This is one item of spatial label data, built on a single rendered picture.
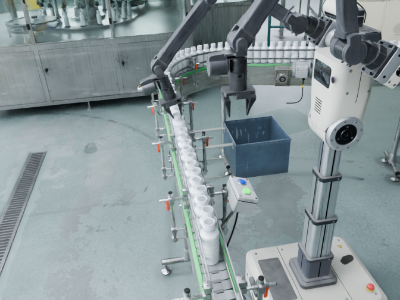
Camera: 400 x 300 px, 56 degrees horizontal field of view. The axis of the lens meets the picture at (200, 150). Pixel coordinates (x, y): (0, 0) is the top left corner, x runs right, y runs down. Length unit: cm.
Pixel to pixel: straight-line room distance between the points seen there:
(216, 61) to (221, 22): 564
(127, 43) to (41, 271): 289
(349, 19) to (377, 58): 17
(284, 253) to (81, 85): 344
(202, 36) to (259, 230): 453
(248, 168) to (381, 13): 384
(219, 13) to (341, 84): 537
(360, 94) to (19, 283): 234
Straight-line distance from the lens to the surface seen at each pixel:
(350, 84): 156
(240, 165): 208
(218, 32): 685
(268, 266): 229
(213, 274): 125
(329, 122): 163
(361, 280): 234
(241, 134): 234
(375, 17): 557
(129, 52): 480
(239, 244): 278
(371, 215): 321
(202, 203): 126
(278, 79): 306
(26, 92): 511
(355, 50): 133
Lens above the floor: 193
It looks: 30 degrees down
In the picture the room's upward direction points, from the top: 3 degrees counter-clockwise
